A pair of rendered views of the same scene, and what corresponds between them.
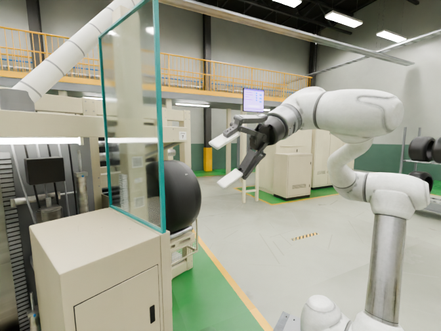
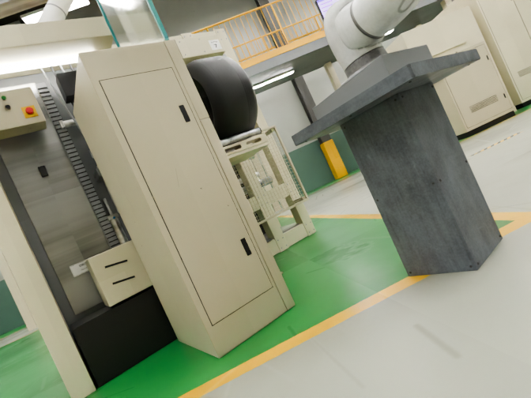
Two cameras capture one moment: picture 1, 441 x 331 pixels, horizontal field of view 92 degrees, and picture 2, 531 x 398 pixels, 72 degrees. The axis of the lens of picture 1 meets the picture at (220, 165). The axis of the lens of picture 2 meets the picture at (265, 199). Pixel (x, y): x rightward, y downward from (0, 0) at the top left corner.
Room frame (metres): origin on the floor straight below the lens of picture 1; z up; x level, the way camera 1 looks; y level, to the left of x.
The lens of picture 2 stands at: (-0.59, -0.31, 0.49)
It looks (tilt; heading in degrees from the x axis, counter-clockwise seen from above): 1 degrees down; 17
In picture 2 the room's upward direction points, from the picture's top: 25 degrees counter-clockwise
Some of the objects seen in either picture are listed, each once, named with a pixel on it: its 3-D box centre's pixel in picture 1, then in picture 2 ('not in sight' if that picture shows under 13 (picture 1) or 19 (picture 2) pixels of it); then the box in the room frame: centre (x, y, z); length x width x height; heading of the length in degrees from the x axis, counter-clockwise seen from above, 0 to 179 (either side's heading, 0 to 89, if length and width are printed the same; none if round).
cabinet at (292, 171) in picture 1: (292, 175); (465, 94); (6.00, -2.05, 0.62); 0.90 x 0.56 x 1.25; 115
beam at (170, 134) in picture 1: (154, 134); (182, 57); (2.03, 0.62, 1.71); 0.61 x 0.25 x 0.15; 139
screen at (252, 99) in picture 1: (253, 100); (339, 10); (5.45, -0.82, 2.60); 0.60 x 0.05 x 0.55; 115
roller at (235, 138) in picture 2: (174, 234); (239, 137); (1.65, 0.37, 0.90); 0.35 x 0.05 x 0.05; 139
